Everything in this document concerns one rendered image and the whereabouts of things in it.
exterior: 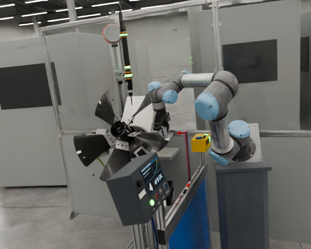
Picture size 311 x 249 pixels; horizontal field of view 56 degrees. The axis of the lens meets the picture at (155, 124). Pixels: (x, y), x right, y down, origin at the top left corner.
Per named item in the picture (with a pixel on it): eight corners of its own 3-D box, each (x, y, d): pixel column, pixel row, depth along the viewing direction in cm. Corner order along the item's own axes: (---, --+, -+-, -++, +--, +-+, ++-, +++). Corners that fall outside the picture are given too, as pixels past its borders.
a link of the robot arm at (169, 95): (178, 83, 158) (166, 80, 166) (165, 97, 155) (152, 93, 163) (184, 94, 163) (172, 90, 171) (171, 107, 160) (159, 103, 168)
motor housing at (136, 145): (118, 159, 216) (110, 152, 206) (125, 130, 226) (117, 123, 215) (147, 160, 207) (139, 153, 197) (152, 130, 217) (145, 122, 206)
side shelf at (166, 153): (142, 149, 274) (142, 146, 274) (179, 150, 260) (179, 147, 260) (131, 158, 253) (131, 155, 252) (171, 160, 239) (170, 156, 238)
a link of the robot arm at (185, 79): (242, 62, 126) (178, 66, 169) (226, 78, 123) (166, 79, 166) (253, 83, 131) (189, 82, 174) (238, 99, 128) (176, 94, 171)
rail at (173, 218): (202, 171, 222) (201, 161, 220) (207, 172, 221) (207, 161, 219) (158, 244, 141) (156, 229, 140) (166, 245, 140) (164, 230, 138)
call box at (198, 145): (197, 146, 221) (196, 133, 219) (211, 146, 217) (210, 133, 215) (191, 153, 207) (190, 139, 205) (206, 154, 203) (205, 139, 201)
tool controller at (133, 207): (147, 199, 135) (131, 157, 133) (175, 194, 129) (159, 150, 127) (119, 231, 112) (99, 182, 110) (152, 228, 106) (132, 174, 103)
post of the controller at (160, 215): (160, 225, 143) (156, 187, 138) (166, 226, 142) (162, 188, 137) (157, 228, 140) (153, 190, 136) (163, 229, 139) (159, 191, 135)
